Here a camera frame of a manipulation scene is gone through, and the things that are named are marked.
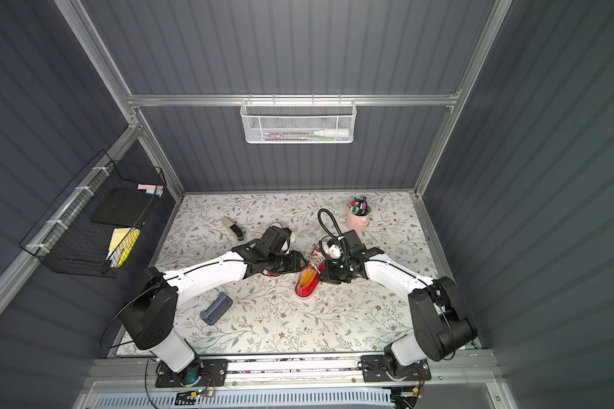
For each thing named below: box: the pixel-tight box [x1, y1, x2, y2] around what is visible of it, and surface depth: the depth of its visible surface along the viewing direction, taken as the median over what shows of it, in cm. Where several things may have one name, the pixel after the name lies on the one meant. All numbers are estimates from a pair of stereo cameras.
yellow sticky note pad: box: [105, 226, 141, 269], surface depth 70 cm
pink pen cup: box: [345, 205, 372, 236], surface depth 101 cm
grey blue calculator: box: [199, 291, 233, 326], surface depth 84 cm
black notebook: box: [89, 186, 159, 228], surface depth 77 cm
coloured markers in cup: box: [347, 195, 371, 217], surface depth 101 cm
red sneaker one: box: [295, 247, 331, 300], surface depth 88 cm
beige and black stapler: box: [220, 217, 245, 242], surface depth 104 cm
